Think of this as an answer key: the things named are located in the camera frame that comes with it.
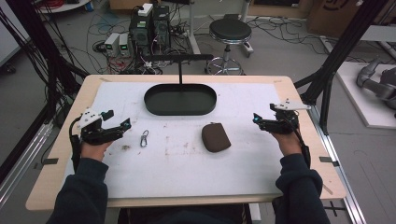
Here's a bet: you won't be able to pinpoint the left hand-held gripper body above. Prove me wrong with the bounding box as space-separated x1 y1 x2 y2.
76 107 126 147

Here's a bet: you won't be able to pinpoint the person's left hand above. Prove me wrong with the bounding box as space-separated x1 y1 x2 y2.
80 141 113 162

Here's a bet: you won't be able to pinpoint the wooden table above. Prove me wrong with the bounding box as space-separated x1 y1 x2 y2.
24 73 347 212

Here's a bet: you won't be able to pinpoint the white round table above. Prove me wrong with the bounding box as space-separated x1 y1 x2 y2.
36 0 92 15

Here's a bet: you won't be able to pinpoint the dark tape strip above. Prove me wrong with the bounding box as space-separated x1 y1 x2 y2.
33 157 60 171
318 156 341 168

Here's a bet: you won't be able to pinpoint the black metal frame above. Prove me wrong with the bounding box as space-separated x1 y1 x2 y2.
0 0 90 185
293 0 390 135

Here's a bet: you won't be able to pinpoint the black round stool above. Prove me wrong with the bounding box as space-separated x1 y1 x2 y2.
205 17 255 77

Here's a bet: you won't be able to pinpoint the white table mat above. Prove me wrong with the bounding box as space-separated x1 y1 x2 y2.
63 80 285 201

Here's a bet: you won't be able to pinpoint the cardboard box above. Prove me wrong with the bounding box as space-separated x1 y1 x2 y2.
305 0 396 39

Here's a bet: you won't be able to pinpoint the black computer tower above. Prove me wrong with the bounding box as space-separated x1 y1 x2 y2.
128 11 154 58
151 5 172 51

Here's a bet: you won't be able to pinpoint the right hand-held gripper cable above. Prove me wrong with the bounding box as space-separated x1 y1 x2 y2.
291 123 313 170

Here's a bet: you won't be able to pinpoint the white board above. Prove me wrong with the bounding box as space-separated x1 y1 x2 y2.
335 61 396 131

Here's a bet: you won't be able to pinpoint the white table leg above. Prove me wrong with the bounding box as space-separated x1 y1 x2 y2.
186 0 202 56

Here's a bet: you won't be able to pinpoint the hand-held gripper cable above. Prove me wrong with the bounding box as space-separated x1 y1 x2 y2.
291 123 313 170
68 116 83 173

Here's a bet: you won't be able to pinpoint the black T-bar stand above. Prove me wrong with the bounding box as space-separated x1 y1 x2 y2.
143 53 215 94

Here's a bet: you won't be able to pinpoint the left hand-held gripper cable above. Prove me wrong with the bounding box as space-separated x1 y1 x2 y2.
68 116 83 173

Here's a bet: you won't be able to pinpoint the silver carabiner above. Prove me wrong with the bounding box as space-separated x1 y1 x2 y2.
139 129 150 148

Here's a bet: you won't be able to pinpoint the black oval tray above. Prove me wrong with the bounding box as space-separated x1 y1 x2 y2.
143 82 218 117

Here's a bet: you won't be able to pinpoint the white box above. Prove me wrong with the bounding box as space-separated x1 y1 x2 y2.
136 2 154 18

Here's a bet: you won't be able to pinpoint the white panel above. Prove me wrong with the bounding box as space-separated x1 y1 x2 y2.
0 0 31 68

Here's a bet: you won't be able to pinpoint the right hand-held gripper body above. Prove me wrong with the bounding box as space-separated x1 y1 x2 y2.
259 98 312 135

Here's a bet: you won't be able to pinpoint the person's right hand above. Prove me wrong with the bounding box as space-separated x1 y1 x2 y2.
270 130 304 158

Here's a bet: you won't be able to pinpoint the aluminium rail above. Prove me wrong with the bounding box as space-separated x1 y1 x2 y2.
309 105 369 224
0 120 54 208

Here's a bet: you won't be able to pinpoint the person's legs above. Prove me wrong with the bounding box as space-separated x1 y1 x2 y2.
117 203 250 224

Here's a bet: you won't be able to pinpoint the brown pouch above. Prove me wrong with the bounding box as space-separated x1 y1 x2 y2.
201 122 233 154

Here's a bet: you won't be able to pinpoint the grey power supply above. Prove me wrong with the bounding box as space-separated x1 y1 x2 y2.
118 33 132 58
104 32 121 58

